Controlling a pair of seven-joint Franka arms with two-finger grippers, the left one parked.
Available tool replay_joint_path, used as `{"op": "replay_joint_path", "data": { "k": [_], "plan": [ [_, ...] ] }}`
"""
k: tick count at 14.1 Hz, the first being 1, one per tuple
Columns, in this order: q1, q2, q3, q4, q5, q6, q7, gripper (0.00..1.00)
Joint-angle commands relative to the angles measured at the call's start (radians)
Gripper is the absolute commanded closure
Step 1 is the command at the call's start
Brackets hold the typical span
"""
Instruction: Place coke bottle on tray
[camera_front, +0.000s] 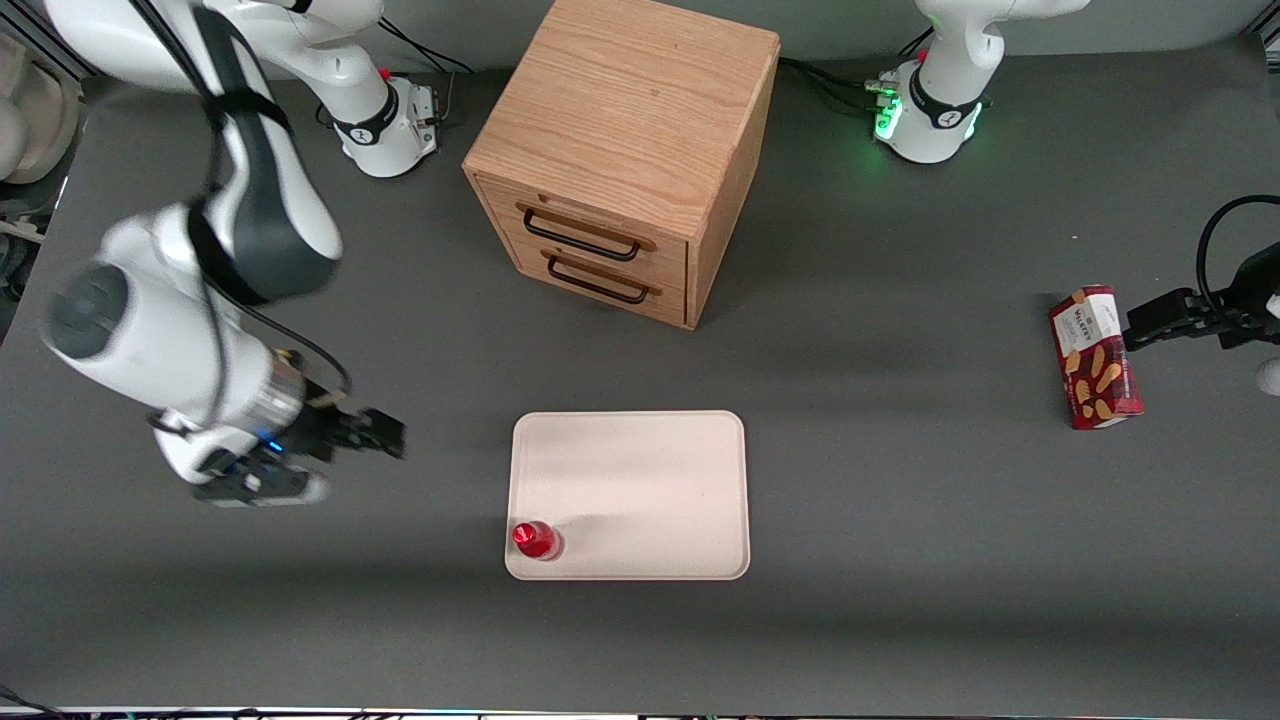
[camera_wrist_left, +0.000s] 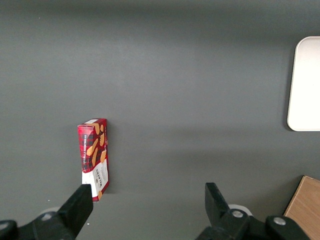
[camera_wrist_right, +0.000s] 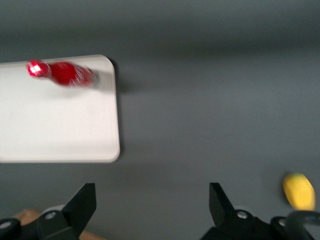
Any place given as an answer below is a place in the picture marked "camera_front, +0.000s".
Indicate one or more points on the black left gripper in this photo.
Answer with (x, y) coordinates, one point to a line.
(1232, 318)

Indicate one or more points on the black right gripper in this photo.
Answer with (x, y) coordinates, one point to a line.
(322, 432)

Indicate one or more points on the red coke bottle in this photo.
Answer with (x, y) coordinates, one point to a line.
(535, 540)

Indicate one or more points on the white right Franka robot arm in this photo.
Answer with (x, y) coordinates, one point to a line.
(150, 330)

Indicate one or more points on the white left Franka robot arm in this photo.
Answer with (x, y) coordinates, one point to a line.
(945, 95)

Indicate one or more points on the beige plastic tray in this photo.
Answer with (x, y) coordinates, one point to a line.
(640, 480)

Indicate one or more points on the red shortbread cookie box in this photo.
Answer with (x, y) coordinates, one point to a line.
(1097, 360)

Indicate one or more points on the wooden two-drawer cabinet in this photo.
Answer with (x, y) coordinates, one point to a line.
(620, 120)

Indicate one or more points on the beige background object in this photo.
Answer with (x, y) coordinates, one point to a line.
(40, 120)

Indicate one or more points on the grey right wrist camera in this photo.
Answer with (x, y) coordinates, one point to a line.
(265, 487)

